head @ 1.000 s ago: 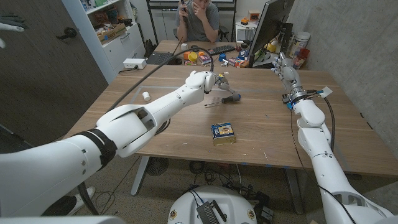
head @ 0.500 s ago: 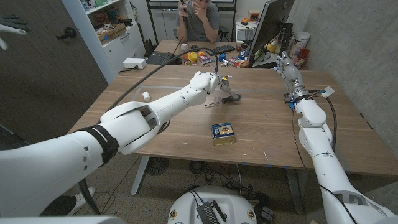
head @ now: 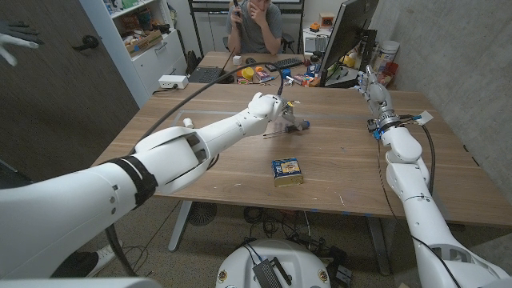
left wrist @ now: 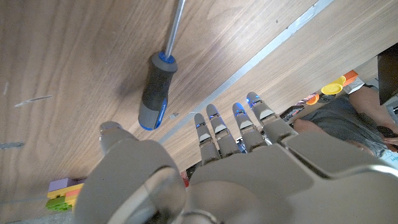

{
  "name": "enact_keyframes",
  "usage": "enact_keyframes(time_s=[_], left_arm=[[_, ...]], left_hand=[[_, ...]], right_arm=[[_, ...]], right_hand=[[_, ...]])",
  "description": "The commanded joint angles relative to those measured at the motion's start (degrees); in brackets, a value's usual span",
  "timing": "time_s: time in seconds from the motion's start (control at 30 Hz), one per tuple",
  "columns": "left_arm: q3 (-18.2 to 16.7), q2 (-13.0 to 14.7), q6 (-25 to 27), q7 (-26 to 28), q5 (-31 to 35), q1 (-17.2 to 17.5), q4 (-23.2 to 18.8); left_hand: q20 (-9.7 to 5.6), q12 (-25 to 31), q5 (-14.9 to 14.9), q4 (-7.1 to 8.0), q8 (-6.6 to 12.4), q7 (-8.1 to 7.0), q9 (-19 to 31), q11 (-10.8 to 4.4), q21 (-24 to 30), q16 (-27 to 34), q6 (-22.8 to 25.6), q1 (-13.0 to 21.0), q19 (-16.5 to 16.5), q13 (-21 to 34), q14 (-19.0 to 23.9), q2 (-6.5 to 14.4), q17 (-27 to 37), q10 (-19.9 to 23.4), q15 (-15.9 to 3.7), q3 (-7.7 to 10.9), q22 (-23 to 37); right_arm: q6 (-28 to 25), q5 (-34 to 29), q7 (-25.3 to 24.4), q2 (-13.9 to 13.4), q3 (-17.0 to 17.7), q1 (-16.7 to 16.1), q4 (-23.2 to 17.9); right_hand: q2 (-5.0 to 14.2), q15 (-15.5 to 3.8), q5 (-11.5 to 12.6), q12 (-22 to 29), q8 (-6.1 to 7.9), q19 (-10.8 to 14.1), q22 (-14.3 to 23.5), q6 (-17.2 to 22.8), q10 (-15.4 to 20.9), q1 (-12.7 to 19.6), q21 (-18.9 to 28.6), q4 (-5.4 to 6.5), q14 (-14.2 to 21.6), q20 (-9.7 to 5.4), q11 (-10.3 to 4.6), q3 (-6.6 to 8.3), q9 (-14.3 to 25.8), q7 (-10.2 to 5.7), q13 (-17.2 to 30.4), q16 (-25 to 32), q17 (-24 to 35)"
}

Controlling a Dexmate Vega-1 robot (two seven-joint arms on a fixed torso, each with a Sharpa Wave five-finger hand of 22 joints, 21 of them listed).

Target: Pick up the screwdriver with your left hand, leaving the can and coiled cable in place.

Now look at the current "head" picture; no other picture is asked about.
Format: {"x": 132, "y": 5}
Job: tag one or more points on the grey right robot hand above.
{"x": 378, "y": 100}

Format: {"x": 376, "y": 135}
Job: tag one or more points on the small white cylinder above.
{"x": 188, "y": 122}

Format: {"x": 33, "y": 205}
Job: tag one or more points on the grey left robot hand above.
{"x": 289, "y": 114}

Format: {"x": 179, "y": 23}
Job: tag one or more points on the black keyboard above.
{"x": 285, "y": 64}

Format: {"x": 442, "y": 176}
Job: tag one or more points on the black electronics module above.
{"x": 267, "y": 274}

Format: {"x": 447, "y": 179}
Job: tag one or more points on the seated person grey shirt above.
{"x": 256, "y": 32}

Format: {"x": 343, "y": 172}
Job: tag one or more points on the cardboard box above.
{"x": 144, "y": 44}

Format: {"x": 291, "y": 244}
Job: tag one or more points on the blue round object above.
{"x": 286, "y": 74}

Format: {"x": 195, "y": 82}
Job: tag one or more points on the rectangular tin can blue label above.
{"x": 287, "y": 172}

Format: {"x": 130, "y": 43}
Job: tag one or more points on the black computer mouse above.
{"x": 250, "y": 61}

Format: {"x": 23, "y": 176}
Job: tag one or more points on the black computer monitor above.
{"x": 346, "y": 28}

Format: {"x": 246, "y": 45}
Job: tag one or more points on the white paper tag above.
{"x": 425, "y": 117}

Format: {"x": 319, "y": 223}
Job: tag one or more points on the round floor fan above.
{"x": 202, "y": 214}

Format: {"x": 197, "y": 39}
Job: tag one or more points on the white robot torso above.
{"x": 296, "y": 260}

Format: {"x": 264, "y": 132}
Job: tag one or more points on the white shelf cabinet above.
{"x": 154, "y": 60}

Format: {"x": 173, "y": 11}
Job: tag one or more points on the orange wooden box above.
{"x": 326, "y": 20}

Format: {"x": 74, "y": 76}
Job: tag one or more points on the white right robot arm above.
{"x": 418, "y": 200}

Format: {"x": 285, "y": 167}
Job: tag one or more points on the white plastic bucket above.
{"x": 386, "y": 54}

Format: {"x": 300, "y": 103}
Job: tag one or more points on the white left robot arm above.
{"x": 120, "y": 188}

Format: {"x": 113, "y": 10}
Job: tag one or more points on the standing person white shoe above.
{"x": 80, "y": 264}

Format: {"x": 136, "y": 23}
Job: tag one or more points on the yellow cup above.
{"x": 248, "y": 73}

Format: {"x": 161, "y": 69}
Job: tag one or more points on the wooden table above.
{"x": 340, "y": 168}

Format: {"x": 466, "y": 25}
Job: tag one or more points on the black laptop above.
{"x": 205, "y": 74}

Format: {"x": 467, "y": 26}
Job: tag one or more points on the wooden back desk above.
{"x": 218, "y": 59}

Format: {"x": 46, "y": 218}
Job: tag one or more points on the white power strip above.
{"x": 173, "y": 81}

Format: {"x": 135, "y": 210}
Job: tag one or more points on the small white cube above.
{"x": 237, "y": 60}

